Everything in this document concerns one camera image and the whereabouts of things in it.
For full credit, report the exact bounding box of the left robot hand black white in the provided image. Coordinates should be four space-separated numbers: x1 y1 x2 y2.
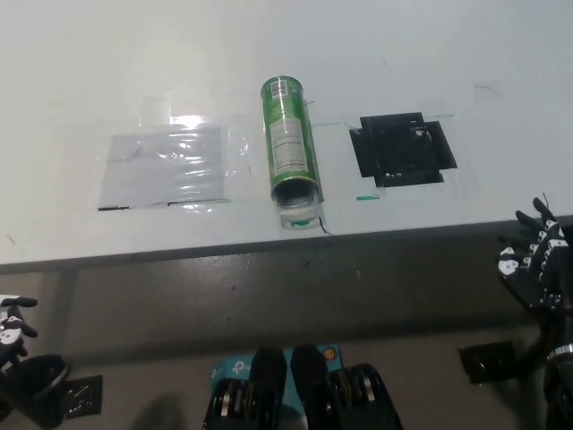
0 295 39 371

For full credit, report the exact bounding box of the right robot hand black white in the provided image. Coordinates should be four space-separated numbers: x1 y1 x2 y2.
497 196 573 314

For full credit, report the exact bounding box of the clear plastic chips tray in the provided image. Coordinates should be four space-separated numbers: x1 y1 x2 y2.
273 185 324 232

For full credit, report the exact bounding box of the green cylindrical chips can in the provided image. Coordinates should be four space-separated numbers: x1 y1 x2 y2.
259 75 323 202

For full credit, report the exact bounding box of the black tape square patch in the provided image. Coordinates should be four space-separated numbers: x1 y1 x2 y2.
348 111 458 189

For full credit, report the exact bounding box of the teal router box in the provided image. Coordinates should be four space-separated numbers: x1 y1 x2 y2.
210 343 344 409

